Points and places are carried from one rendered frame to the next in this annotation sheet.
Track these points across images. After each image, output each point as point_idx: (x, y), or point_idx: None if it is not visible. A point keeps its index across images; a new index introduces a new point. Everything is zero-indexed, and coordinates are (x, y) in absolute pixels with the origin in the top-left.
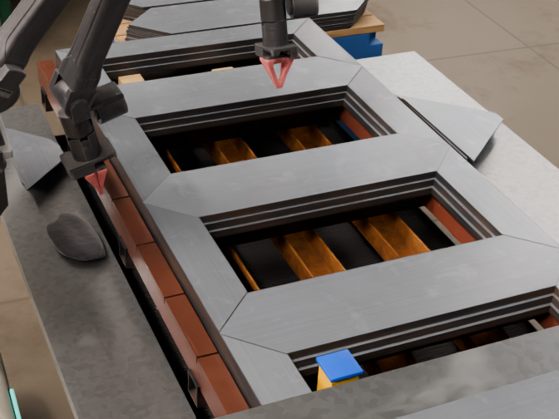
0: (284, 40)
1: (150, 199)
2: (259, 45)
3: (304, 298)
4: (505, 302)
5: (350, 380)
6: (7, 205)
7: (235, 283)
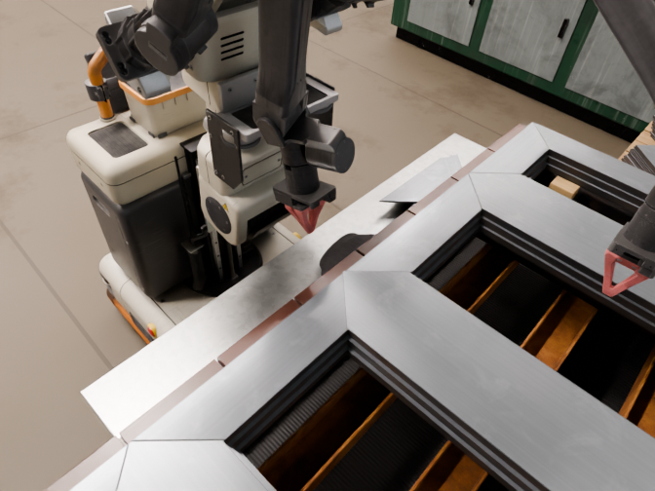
0: (652, 244)
1: (352, 275)
2: (625, 227)
3: None
4: None
5: None
6: (241, 181)
7: (236, 419)
